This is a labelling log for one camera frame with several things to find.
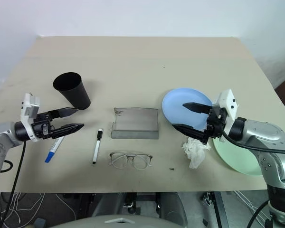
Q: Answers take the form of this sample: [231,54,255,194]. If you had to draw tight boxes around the clear-framed eyeglasses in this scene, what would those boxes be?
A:
[108,152,154,171]

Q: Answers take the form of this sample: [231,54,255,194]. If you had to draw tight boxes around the white tissue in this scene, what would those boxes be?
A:
[181,137,212,170]

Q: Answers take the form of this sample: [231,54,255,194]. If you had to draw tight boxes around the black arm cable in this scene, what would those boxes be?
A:
[220,129,285,155]
[0,140,27,228]

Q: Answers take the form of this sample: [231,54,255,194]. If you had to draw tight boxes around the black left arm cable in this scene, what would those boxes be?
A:
[0,140,27,228]

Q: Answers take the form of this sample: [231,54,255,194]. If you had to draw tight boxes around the black-capped white marker pen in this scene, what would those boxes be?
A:
[92,129,104,165]

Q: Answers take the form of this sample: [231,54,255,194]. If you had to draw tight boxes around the light green plate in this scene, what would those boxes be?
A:
[212,137,263,176]

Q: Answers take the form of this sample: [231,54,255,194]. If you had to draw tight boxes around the black plastic cup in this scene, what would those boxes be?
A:
[52,72,92,111]

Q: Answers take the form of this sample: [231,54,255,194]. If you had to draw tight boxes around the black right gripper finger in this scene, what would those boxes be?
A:
[182,102,214,115]
[171,123,209,145]

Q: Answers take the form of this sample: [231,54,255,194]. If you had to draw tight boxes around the grey rounded robot body shell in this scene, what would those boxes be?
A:
[49,191,190,228]

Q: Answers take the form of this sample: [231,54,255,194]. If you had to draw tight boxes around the grey rectangular eraser block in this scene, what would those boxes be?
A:
[110,107,161,140]

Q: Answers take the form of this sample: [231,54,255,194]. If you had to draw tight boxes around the white cable tangle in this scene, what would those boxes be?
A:
[0,191,46,222]

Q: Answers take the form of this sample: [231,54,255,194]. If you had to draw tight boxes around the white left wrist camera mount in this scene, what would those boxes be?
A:
[19,93,41,143]

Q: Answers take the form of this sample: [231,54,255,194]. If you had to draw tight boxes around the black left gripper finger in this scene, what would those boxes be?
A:
[48,107,79,119]
[52,123,86,140]

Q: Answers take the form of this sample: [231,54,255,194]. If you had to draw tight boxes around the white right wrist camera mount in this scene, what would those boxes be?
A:
[212,88,241,143]

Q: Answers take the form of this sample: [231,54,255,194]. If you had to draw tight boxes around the black table clamp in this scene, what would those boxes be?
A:
[201,192,215,205]

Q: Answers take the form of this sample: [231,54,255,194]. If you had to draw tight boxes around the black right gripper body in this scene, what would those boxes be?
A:
[203,105,229,145]

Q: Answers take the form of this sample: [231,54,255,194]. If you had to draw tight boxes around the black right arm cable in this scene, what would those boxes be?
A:
[220,129,285,155]

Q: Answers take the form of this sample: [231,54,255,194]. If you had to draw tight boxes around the light blue plate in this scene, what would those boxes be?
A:
[161,87,213,131]

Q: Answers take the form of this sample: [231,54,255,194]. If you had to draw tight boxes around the blue-capped white marker pen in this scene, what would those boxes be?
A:
[44,136,66,164]

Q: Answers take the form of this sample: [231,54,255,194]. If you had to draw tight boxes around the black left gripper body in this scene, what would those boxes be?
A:
[31,110,56,143]

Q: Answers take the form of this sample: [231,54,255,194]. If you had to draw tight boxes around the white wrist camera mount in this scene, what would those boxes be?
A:
[19,93,41,143]
[212,88,241,143]

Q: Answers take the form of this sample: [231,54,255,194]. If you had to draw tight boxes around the grey metal table frame bar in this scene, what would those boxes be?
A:
[213,190,229,228]

